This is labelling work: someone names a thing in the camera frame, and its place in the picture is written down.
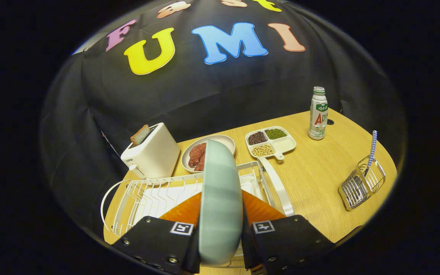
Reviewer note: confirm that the red meat piece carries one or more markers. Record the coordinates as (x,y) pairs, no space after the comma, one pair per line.
(200,166)
(197,152)

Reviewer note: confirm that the white toaster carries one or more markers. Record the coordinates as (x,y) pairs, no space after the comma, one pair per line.
(155,156)

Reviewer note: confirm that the white drip tray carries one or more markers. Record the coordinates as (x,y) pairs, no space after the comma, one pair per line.
(166,198)

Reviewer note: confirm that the pile of yellow soybeans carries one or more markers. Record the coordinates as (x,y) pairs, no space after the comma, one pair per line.
(262,150)

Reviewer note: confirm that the brown toast slice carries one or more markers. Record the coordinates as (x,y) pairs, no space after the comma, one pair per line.
(140,135)

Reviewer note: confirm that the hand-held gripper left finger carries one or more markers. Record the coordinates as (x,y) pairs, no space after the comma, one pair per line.
(155,240)

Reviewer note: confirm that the pile of dark red beans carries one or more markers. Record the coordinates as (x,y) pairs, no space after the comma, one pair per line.
(257,138)

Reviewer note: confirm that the white drink bottle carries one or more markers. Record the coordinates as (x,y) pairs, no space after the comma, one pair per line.
(318,122)

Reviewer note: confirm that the pale green plate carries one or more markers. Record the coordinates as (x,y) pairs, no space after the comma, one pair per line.
(220,202)

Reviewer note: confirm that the pile of green beans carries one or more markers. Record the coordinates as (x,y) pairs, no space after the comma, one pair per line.
(275,134)

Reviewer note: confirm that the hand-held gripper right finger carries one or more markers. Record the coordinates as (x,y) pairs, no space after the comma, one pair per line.
(288,240)

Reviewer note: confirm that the beige round dish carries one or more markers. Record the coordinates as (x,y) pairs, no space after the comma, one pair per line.
(224,143)

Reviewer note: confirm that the white divided tray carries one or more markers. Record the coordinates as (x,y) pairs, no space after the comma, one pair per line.
(285,144)

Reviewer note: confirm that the black backdrop cloth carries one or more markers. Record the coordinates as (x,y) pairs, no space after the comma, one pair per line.
(204,95)

